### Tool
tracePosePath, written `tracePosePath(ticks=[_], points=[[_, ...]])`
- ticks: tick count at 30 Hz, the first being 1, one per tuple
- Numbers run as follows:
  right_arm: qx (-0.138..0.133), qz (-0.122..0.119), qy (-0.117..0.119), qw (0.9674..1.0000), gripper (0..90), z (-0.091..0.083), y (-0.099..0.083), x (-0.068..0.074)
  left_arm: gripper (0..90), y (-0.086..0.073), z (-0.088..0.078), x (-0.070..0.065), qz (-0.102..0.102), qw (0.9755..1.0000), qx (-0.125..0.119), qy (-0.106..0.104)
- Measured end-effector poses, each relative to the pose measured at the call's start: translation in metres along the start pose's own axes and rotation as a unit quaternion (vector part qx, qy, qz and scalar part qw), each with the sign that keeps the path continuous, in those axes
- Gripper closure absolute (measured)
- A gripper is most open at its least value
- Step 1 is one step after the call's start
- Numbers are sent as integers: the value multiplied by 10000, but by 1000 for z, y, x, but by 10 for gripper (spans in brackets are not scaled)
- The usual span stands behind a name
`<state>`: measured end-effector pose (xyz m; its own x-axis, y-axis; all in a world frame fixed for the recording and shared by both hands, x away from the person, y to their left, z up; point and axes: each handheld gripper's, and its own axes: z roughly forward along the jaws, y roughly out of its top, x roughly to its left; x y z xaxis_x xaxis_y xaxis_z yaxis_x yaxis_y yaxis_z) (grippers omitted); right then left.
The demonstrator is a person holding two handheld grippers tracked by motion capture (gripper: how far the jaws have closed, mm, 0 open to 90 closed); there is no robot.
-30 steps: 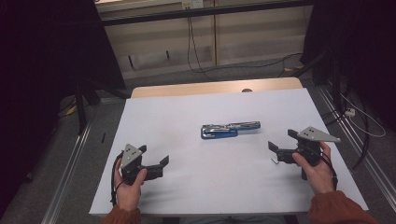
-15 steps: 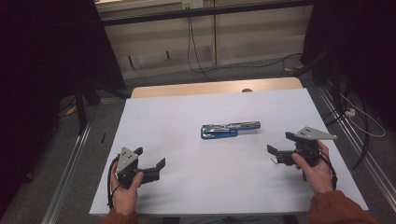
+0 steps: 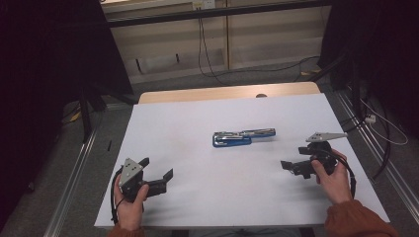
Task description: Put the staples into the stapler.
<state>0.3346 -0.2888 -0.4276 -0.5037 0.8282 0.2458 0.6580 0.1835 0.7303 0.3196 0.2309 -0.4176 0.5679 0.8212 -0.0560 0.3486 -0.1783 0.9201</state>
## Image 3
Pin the aluminium floor rail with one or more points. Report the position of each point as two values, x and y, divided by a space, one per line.
66 197
395 174

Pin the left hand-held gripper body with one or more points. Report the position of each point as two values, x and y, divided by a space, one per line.
131 174

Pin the white table sheet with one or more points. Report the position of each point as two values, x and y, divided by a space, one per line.
230 197

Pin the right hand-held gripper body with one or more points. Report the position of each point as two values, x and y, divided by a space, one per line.
324 154

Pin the person's left hand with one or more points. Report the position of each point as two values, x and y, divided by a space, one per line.
130 214

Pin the wall socket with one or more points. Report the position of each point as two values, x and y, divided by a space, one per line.
206 4

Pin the white power adapter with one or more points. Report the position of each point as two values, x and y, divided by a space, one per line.
370 118

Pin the black stand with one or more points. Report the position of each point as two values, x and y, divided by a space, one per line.
355 92
86 121

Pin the wide black curtain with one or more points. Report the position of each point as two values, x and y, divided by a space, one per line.
39 65

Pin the blue stapler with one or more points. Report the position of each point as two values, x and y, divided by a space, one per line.
230 142

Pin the person's right hand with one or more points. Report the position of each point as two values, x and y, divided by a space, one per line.
336 187

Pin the yellow floor tape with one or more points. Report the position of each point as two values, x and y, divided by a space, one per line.
75 116
312 72

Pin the dark table grommet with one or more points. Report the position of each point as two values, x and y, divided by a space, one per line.
261 95

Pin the small black floor item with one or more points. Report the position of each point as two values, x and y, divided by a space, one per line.
109 145

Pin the beige wooden cabinet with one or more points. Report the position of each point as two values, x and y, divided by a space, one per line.
270 36

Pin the narrow black curtain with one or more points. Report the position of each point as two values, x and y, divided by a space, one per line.
388 49

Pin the black horizontal bar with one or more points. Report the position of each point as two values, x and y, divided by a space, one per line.
210 12

